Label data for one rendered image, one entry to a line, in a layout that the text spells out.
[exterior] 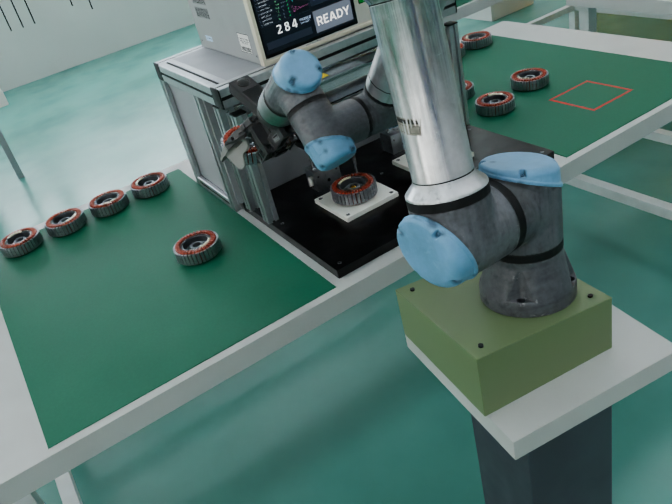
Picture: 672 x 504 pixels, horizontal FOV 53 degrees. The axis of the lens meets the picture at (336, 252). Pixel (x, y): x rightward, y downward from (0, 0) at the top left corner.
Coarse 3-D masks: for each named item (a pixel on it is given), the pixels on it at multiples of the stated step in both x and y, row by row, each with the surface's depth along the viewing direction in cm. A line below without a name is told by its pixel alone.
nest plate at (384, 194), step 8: (328, 192) 168; (384, 192) 162; (392, 192) 161; (320, 200) 166; (328, 200) 165; (368, 200) 160; (376, 200) 160; (384, 200) 160; (328, 208) 162; (336, 208) 161; (344, 208) 160; (352, 208) 159; (360, 208) 158; (368, 208) 158; (344, 216) 156; (352, 216) 156
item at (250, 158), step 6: (234, 126) 142; (228, 132) 140; (222, 138) 139; (246, 138) 140; (222, 144) 138; (252, 144) 138; (252, 150) 135; (246, 156) 135; (252, 156) 136; (246, 162) 136; (252, 162) 136; (258, 162) 137
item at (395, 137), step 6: (384, 132) 181; (390, 132) 180; (396, 132) 180; (384, 138) 181; (390, 138) 179; (396, 138) 180; (384, 144) 183; (390, 144) 180; (396, 144) 180; (402, 144) 182; (384, 150) 184; (390, 150) 182; (396, 150) 181
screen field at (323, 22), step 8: (344, 0) 158; (328, 8) 157; (336, 8) 158; (344, 8) 159; (320, 16) 156; (328, 16) 157; (336, 16) 158; (344, 16) 160; (352, 16) 161; (320, 24) 157; (328, 24) 158; (336, 24) 159
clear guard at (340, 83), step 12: (348, 60) 161; (324, 72) 157; (336, 72) 155; (348, 72) 153; (360, 72) 151; (324, 84) 150; (336, 84) 148; (348, 84) 146; (360, 84) 145; (336, 96) 142; (348, 96) 141
